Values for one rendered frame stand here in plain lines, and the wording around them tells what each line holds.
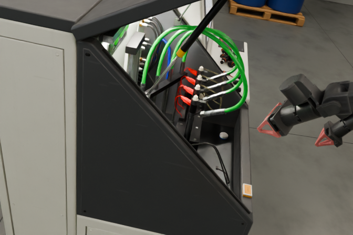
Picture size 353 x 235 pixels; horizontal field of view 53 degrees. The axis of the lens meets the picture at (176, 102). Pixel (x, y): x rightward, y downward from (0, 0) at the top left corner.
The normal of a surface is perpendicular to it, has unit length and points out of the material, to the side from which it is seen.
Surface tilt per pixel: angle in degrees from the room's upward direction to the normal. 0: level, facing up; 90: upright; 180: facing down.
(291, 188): 0
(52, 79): 90
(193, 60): 90
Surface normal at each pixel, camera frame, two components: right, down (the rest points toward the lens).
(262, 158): 0.15, -0.82
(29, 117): -0.15, 0.53
